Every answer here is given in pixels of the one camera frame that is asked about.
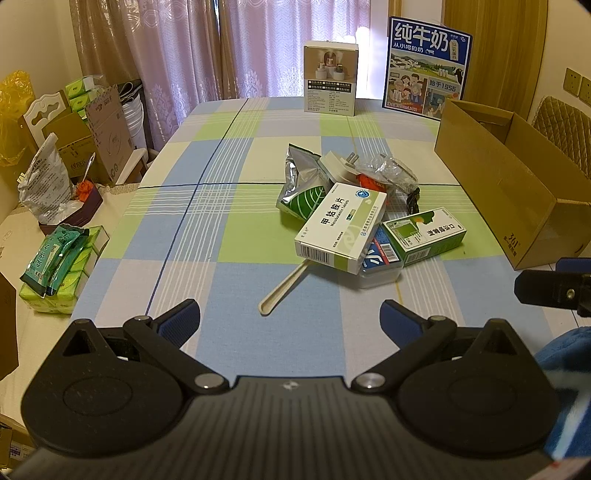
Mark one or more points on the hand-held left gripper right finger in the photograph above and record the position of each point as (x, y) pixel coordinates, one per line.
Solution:
(397, 318)

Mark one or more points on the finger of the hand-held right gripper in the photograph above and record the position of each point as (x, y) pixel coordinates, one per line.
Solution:
(549, 288)
(575, 265)

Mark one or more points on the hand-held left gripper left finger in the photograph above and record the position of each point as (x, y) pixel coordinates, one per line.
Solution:
(180, 318)

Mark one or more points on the blue labelled clear box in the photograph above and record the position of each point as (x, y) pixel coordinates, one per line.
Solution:
(378, 263)

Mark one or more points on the beige plastic spoon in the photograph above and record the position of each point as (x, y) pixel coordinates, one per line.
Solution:
(281, 290)

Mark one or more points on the white green medicine box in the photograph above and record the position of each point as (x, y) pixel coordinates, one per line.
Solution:
(341, 226)

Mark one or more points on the brown cardboard box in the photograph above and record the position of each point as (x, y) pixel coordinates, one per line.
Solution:
(489, 184)

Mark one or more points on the red snack packet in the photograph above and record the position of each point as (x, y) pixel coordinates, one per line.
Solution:
(371, 182)

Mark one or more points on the clear plastic case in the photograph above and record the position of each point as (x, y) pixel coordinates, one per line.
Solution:
(388, 168)

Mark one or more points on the white charger plug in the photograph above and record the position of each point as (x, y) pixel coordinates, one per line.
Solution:
(339, 168)

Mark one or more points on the silver green tea pouch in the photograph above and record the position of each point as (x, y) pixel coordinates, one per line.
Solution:
(302, 184)

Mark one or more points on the person's blue fleece clothing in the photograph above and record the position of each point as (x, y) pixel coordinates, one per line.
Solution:
(570, 360)

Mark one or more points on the checkered tablecloth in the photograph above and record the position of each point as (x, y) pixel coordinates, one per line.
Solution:
(207, 230)

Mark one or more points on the stack of green tissue packs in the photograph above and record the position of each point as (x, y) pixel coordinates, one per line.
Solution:
(87, 272)

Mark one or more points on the green tea packet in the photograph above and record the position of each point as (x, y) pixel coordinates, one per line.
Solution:
(41, 258)
(69, 263)

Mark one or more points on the maroon box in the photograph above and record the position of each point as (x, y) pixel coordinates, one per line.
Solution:
(87, 210)

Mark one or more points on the brown quilted chair cover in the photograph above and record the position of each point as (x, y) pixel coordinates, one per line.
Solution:
(563, 122)

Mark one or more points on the small orange red item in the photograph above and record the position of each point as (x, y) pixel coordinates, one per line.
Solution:
(84, 191)

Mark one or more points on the brown cardboard sheet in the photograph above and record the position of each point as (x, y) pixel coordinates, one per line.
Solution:
(7, 323)

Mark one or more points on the metal spoon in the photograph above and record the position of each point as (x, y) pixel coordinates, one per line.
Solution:
(88, 168)

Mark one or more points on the cream patterned cloth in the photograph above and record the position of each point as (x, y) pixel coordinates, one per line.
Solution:
(14, 249)

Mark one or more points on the crumpled white printed bag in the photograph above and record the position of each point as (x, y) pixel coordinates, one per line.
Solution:
(46, 180)

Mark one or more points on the open brown carton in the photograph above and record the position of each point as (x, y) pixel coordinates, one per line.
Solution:
(111, 134)

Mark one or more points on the white plastic bucket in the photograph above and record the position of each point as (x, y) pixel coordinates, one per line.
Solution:
(134, 122)

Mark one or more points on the wooden door panel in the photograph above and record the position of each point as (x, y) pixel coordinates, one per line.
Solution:
(498, 55)

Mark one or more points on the blue illustrated milk carton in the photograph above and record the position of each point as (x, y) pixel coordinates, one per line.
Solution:
(427, 69)

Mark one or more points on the green tissue packs in carton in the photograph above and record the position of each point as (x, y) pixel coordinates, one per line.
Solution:
(78, 92)

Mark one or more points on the white product box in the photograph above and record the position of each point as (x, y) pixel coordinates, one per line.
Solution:
(330, 78)

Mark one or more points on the white carved chair back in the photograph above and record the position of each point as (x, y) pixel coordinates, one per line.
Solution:
(44, 108)

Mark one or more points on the yellow plastic bag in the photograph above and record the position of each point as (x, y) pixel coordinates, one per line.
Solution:
(16, 106)

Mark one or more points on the brown curtain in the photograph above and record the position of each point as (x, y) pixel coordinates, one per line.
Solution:
(111, 46)

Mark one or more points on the pink sheer curtain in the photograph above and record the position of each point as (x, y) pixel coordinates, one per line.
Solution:
(258, 46)

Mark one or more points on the beige wall socket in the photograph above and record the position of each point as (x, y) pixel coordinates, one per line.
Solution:
(572, 81)
(586, 90)

